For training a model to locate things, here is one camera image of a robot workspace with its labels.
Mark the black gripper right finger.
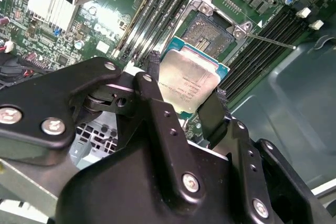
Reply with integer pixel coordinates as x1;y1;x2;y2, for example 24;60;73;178
198;89;329;224

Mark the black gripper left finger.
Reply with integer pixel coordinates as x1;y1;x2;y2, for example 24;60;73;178
0;50;208;205

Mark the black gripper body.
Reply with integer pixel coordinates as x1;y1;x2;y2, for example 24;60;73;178
55;119;251;224

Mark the silver CPU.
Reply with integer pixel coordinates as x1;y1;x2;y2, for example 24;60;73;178
156;37;231;116

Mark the thin metal locking lever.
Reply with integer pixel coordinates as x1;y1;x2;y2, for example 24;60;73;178
244;31;298;50

